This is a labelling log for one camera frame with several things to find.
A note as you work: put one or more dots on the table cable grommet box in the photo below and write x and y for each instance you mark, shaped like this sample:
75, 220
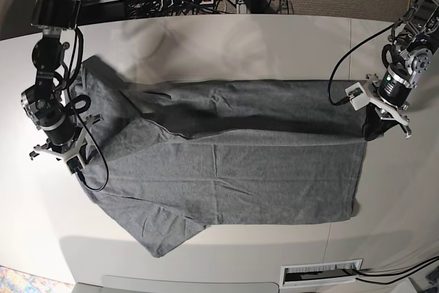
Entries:
319, 274

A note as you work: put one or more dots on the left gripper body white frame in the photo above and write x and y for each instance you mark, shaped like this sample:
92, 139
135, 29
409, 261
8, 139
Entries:
392, 92

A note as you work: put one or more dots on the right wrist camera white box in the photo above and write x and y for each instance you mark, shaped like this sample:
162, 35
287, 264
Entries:
75, 164

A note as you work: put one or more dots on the grey T-shirt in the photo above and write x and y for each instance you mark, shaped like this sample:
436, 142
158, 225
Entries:
176, 158

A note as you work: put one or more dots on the white power strip red switch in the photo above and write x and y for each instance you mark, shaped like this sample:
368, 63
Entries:
171, 4

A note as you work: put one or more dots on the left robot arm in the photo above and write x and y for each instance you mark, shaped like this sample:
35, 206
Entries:
408, 55

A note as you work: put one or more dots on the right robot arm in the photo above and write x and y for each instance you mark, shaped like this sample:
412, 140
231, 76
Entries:
42, 102

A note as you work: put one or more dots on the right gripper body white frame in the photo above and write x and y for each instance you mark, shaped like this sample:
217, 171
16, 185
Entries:
65, 139

